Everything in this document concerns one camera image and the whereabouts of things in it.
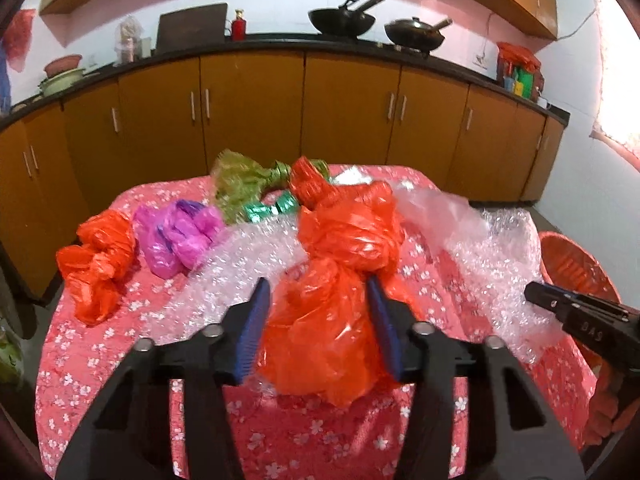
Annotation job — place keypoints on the olive green plastic bag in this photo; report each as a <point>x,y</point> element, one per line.
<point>239,180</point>

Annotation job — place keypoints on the red bottle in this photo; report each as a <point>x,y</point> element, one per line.
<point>238,26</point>

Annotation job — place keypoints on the bright green plastic bag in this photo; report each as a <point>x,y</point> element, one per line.
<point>283,203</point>

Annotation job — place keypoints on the wrapped jar on counter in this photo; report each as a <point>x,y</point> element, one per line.
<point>128,45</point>

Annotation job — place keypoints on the lower wooden cabinets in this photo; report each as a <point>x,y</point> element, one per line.
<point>64,159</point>

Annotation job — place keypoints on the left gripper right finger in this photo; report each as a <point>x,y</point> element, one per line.
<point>512,431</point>

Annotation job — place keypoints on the stacked basins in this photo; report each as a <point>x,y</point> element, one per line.
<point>61,74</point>

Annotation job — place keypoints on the left black wok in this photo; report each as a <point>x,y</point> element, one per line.
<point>343,21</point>

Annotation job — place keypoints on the red floral table cloth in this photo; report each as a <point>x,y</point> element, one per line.
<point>282,437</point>

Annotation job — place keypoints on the purple plastic bag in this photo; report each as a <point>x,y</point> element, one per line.
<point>175,237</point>

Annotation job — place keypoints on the small red plastic bag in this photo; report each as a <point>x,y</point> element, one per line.
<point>95,270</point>

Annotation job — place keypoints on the large red plastic bag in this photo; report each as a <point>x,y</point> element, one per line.
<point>319,337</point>

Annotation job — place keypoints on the red bag covered items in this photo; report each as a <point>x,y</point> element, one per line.
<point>519,71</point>

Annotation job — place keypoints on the clear bubble wrap sheet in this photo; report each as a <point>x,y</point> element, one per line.
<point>227,275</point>

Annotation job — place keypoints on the pink window curtain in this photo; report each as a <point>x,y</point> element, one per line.
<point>617,119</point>

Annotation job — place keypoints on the red lined trash basket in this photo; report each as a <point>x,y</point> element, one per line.
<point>567,265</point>

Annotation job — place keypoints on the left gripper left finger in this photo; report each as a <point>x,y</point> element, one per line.
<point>125,434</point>

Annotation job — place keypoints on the hanging red plastic bag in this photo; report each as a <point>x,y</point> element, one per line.
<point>17,39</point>

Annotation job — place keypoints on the right hand orange glove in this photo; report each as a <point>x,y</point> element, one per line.
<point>605,417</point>

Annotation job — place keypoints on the clear plastic bag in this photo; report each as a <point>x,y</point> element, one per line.
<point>469,267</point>

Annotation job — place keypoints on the dark cutting board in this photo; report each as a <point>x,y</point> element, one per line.
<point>200,26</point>

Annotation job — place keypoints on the right black wok with lid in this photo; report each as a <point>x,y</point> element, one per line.
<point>412,33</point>

